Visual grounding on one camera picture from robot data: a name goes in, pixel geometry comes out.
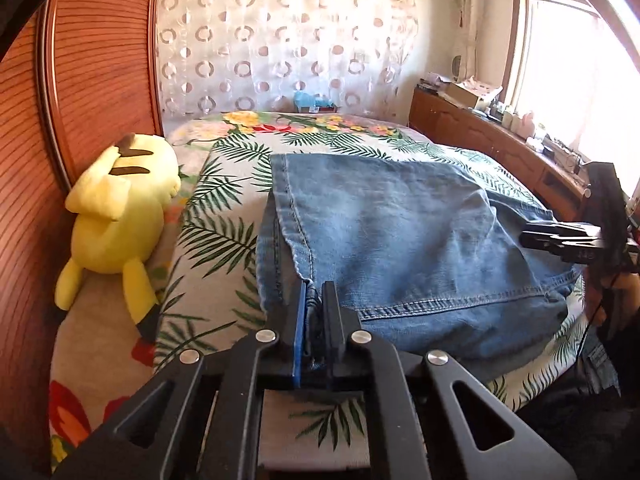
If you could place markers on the blue toy on headboard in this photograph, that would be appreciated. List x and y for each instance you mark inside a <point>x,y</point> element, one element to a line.
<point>307,104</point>

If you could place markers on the person's right hand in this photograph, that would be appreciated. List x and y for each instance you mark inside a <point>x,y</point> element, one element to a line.
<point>625,288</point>

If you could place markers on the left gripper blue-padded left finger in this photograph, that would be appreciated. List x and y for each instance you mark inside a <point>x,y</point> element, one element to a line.
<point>200,416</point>

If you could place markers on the window with wooden frame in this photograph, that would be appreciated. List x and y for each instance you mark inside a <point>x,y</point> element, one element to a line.
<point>571,77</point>

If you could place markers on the wooden sideboard cabinet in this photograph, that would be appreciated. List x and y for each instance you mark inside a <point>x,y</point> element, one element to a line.
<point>444,123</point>

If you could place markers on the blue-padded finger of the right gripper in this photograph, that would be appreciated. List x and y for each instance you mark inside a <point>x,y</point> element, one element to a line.
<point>562,228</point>

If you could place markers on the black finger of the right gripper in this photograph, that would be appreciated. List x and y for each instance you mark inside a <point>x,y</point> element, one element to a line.
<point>581,249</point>

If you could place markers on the tied-back window drape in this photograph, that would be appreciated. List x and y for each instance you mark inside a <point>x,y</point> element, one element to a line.
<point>464,55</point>

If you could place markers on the cardboard box on cabinet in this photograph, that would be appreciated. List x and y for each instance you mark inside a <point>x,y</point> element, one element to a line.
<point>472,93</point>

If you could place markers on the palm leaf print blanket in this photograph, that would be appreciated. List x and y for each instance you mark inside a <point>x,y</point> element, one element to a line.
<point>421,241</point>

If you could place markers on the wooden louvered wardrobe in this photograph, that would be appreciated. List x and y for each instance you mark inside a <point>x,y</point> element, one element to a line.
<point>76,76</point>

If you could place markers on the sheer circle pattern curtain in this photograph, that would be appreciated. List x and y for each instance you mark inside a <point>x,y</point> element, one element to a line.
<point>216,56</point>

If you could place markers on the pink bottle on sill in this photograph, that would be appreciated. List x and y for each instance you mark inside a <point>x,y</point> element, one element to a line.
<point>527,126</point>

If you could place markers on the yellow Pikachu plush toy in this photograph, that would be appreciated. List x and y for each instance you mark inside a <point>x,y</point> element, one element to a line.
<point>119,203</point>

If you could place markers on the floral pink bed cover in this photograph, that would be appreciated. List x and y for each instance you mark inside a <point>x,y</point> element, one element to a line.
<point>110,349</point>

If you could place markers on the blue denim jeans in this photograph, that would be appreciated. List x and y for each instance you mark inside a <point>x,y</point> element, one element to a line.
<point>425,253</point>

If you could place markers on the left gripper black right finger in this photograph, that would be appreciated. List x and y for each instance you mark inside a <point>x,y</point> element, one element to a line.
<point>427,417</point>

